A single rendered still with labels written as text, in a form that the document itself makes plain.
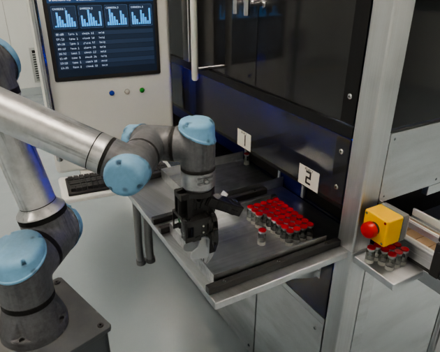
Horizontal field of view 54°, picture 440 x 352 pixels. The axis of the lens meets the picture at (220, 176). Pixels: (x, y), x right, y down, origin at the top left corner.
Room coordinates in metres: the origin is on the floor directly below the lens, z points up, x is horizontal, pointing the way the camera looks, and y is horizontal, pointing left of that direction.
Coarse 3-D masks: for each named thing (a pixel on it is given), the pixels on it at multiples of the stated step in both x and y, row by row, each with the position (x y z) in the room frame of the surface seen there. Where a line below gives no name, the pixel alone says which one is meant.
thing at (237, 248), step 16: (224, 224) 1.06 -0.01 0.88; (240, 224) 1.06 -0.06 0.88; (176, 240) 0.98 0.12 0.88; (224, 240) 0.98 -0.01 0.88; (240, 240) 0.98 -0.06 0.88; (256, 240) 0.98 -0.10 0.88; (272, 240) 0.98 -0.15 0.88; (320, 240) 0.94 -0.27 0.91; (224, 256) 0.90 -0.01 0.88; (240, 256) 0.91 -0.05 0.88; (256, 256) 0.91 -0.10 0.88; (272, 256) 0.87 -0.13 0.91; (208, 272) 0.81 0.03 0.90; (224, 272) 0.80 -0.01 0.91
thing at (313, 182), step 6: (300, 168) 1.12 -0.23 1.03; (306, 168) 1.10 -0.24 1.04; (300, 174) 1.12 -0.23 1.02; (306, 174) 1.10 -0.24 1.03; (312, 174) 1.07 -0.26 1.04; (318, 174) 1.05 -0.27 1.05; (300, 180) 1.11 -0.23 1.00; (312, 180) 1.07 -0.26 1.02; (318, 180) 1.05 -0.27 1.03; (312, 186) 1.07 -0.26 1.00
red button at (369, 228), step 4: (364, 224) 0.86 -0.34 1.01; (368, 224) 0.85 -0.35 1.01; (372, 224) 0.85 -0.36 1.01; (360, 228) 0.87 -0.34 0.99; (364, 228) 0.86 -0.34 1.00; (368, 228) 0.85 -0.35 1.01; (372, 228) 0.84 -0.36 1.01; (376, 228) 0.85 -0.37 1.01; (364, 232) 0.85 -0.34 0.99; (368, 232) 0.84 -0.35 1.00; (372, 232) 0.84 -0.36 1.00; (376, 232) 0.84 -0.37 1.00; (364, 236) 0.86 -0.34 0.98; (368, 236) 0.84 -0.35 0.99; (372, 236) 0.84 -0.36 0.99
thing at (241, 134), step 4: (240, 132) 1.40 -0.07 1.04; (244, 132) 1.38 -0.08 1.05; (240, 136) 1.40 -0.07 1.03; (248, 136) 1.36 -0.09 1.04; (240, 140) 1.40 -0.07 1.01; (248, 140) 1.36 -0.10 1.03; (240, 144) 1.40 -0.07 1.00; (248, 144) 1.36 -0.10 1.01; (244, 148) 1.38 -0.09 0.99; (248, 148) 1.36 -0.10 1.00
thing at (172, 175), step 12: (228, 156) 1.50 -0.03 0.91; (240, 156) 1.53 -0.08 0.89; (168, 168) 1.38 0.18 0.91; (180, 168) 1.40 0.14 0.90; (216, 168) 1.44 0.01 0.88; (228, 168) 1.44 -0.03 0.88; (240, 168) 1.44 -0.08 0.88; (252, 168) 1.45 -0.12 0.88; (168, 180) 1.31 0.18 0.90; (180, 180) 1.34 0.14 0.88; (216, 180) 1.34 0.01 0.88; (228, 180) 1.35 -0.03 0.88; (240, 180) 1.35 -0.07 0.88; (252, 180) 1.35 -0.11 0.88; (264, 180) 1.35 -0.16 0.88; (276, 180) 1.29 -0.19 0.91; (216, 192) 1.26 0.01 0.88; (228, 192) 1.20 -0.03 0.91; (240, 192) 1.23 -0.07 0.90
